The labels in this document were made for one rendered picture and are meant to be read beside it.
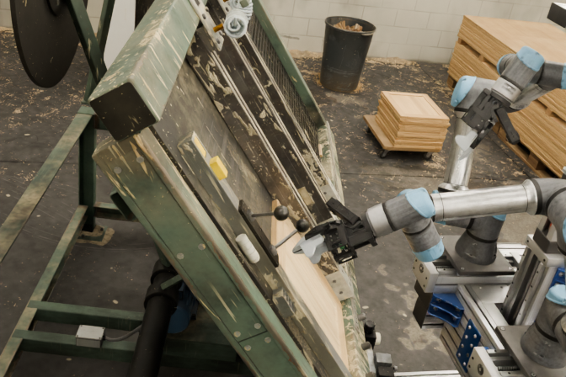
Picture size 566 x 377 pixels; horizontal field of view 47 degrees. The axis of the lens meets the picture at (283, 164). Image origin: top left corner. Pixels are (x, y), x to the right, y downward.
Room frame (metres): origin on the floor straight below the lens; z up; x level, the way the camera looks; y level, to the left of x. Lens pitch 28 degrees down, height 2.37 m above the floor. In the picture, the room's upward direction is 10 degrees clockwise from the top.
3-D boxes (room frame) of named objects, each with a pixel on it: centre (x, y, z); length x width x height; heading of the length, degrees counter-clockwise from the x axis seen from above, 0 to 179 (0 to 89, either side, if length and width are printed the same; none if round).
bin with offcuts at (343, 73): (6.31, -0.42, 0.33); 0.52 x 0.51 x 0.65; 15
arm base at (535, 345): (1.57, -0.89, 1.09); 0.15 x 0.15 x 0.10
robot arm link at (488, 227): (2.05, -0.76, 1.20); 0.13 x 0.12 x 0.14; 88
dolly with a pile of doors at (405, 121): (5.11, -0.95, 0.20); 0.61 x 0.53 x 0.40; 15
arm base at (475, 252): (2.05, -0.76, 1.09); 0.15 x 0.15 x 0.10
